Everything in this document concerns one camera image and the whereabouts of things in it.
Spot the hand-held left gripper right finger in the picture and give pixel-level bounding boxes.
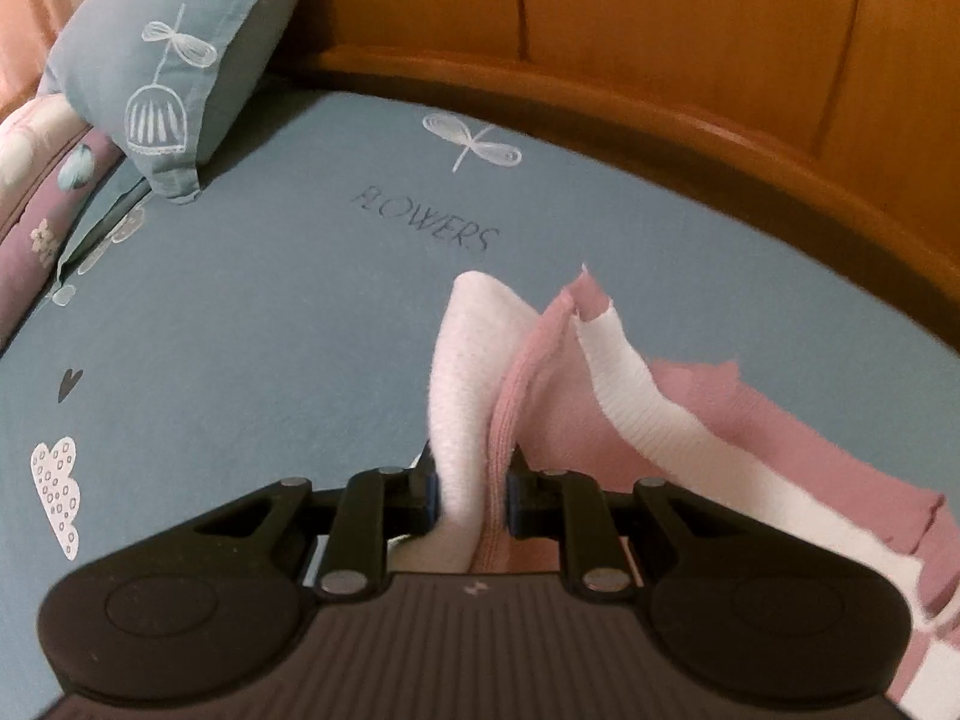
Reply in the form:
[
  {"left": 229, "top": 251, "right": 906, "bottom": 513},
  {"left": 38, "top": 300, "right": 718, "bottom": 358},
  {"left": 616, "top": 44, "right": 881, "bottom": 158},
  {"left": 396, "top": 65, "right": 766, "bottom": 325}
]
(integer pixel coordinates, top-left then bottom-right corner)
[{"left": 506, "top": 446, "right": 740, "bottom": 599}]

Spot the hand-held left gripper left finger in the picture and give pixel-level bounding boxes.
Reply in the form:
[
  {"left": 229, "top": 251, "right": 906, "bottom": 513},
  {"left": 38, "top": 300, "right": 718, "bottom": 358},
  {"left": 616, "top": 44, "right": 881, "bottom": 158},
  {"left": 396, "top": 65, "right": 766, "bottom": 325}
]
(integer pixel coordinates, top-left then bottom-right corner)
[{"left": 191, "top": 442, "right": 440, "bottom": 599}]

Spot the pink and white knit sweater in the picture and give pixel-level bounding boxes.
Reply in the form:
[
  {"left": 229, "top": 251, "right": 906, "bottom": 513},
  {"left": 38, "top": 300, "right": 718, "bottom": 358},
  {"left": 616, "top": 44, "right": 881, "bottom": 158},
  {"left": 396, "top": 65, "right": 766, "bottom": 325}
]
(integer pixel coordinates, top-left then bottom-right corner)
[{"left": 390, "top": 262, "right": 950, "bottom": 720}]

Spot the teal floral bed sheet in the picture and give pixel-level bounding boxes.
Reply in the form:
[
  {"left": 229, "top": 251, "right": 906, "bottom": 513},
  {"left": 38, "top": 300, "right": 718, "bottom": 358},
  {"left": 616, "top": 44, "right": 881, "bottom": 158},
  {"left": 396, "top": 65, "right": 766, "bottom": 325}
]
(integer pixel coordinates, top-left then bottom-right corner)
[{"left": 0, "top": 86, "right": 960, "bottom": 601}]

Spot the flat teal pillow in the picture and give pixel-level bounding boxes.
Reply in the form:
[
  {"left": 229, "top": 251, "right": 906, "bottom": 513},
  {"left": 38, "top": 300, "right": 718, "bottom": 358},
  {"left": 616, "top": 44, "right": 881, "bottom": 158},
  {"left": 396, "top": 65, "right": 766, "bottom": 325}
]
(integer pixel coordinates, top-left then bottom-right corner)
[{"left": 54, "top": 172, "right": 155, "bottom": 278}]

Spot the wooden bed headboard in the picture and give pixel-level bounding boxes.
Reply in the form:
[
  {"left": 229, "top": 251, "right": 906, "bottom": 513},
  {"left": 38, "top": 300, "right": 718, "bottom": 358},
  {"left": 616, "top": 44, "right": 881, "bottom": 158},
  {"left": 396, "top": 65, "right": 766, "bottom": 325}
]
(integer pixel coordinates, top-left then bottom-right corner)
[{"left": 277, "top": 0, "right": 960, "bottom": 353}]

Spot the folded pink purple floral quilt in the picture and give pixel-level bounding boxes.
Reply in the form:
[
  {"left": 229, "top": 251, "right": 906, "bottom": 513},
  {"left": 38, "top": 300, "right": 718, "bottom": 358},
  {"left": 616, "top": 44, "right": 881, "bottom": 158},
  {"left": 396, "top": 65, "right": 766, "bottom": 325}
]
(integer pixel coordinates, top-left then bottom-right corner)
[{"left": 0, "top": 94, "right": 125, "bottom": 353}]

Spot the teal printed pillow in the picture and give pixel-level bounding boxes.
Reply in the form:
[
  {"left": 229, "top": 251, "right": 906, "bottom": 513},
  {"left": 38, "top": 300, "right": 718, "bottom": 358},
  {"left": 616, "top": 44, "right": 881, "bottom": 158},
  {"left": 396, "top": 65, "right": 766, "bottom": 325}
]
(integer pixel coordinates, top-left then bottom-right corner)
[{"left": 37, "top": 0, "right": 316, "bottom": 205}]

